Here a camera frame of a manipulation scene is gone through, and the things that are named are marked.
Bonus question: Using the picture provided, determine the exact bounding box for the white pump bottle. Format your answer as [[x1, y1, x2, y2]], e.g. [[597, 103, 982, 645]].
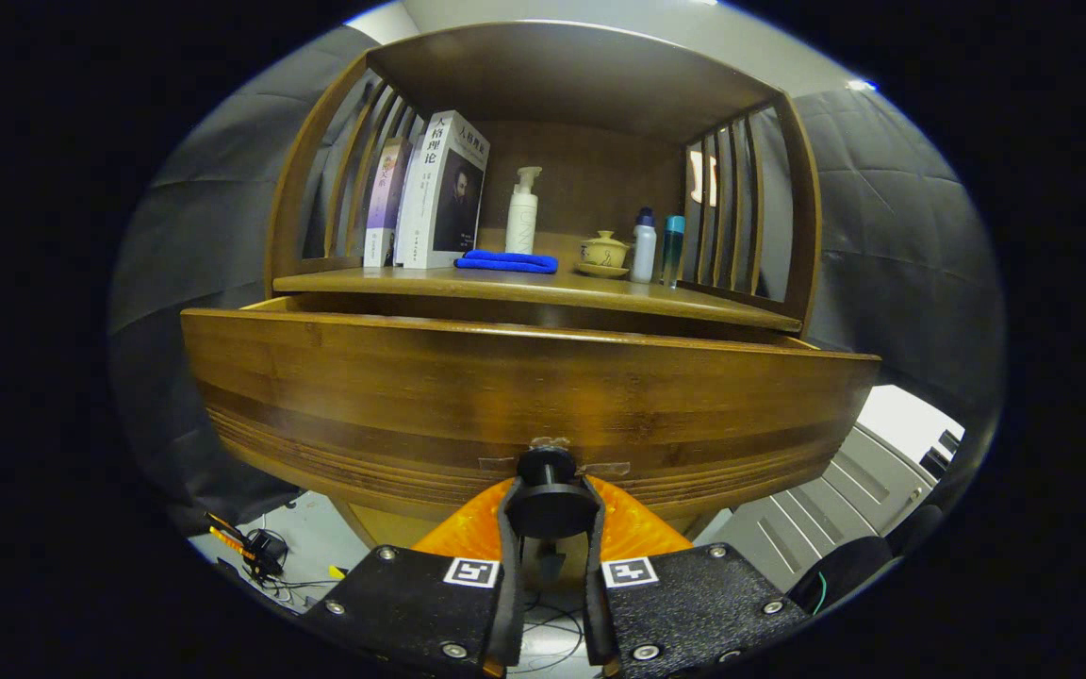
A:
[[505, 166, 543, 255]]

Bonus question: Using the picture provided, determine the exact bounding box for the white panelled cabinet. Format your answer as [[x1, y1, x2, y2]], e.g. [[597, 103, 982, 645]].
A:
[[694, 385, 965, 588]]

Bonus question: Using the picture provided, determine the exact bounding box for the beige lidded teacup with saucer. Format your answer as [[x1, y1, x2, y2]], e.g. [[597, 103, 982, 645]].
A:
[[573, 229, 632, 279]]

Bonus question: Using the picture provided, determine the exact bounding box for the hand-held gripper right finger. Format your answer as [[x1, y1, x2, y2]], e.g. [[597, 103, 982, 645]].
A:
[[581, 474, 813, 678]]

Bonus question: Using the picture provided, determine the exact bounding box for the white bottle with blue cap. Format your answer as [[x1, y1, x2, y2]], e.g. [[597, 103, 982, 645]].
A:
[[631, 207, 658, 284]]

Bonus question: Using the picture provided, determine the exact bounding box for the wooden drawer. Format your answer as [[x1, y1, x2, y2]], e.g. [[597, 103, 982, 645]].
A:
[[180, 294, 883, 529]]

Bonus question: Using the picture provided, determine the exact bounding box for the purple book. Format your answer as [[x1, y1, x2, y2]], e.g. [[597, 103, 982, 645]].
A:
[[363, 138, 412, 268]]

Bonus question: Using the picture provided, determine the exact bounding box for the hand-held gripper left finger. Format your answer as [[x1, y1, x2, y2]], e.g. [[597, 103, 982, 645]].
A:
[[301, 476, 527, 678]]

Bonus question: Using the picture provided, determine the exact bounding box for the wooden countertop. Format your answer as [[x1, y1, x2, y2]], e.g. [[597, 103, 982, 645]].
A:
[[271, 255, 803, 333]]

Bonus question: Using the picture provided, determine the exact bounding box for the black orange device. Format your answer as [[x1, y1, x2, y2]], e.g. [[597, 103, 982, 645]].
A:
[[206, 514, 289, 581]]

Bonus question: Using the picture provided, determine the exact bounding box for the blue folded cloth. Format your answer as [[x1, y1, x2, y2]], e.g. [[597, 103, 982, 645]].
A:
[[454, 249, 560, 275]]

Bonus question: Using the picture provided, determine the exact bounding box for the slim teal bottle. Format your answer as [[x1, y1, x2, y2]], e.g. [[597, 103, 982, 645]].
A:
[[662, 215, 686, 289]]

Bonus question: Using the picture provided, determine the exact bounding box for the white book with portrait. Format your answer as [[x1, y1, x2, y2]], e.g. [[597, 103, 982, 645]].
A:
[[394, 110, 490, 271]]

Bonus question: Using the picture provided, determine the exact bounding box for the black round drawer knob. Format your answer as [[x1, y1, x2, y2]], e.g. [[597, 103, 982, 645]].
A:
[[505, 445, 601, 540]]

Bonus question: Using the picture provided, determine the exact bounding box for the wooden cabinet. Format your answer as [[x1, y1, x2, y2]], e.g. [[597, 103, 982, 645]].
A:
[[263, 21, 824, 586]]

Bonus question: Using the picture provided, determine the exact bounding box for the black rounded object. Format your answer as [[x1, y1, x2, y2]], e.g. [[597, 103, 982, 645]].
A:
[[788, 536, 895, 616]]

